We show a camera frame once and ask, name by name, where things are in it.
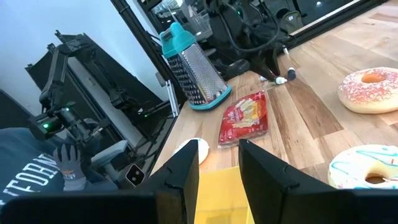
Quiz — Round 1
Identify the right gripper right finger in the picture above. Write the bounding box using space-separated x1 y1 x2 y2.
238 139 335 224

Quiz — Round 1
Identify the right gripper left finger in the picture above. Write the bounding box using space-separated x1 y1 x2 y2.
138 139 200 224

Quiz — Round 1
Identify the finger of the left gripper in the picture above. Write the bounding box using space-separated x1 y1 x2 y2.
259 57 276 82
271 46 282 77

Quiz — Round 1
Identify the white donut blue icing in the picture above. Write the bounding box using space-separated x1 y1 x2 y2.
327 144 398 190
172 137 210 166

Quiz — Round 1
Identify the red snack packet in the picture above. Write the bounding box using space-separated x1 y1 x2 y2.
217 90 269 149

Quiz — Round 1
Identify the grey office chair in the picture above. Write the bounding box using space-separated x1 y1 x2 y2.
90 139 129 175

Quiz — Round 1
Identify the olive backpack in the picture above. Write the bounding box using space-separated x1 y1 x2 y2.
278 10 304 34

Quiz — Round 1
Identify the yellow transparent tray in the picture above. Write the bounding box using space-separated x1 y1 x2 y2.
194 166 255 224

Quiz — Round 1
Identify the teal box grater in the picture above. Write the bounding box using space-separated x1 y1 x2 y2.
159 21 233 111

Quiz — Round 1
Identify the clear plastic crate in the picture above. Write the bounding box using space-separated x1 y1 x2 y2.
186 6 212 35

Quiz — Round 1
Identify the pink sprinkled donut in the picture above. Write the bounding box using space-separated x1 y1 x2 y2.
337 67 398 114

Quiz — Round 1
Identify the black backdrop panel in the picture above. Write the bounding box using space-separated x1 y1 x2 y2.
24 30 162 108

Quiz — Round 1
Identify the person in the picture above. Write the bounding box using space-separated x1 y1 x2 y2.
0 126 119 206

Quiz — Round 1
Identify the dark flat panel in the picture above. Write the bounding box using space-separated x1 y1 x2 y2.
0 90 35 130

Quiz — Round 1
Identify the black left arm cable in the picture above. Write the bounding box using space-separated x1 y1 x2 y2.
216 9 282 54

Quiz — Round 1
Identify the small grey stereo camera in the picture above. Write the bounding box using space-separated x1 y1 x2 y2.
119 163 146 187

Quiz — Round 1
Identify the silver aluminium bracket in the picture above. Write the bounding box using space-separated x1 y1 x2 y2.
164 79 180 118

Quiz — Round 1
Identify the black aluminium table frame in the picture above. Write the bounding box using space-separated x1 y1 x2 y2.
110 0 389 124

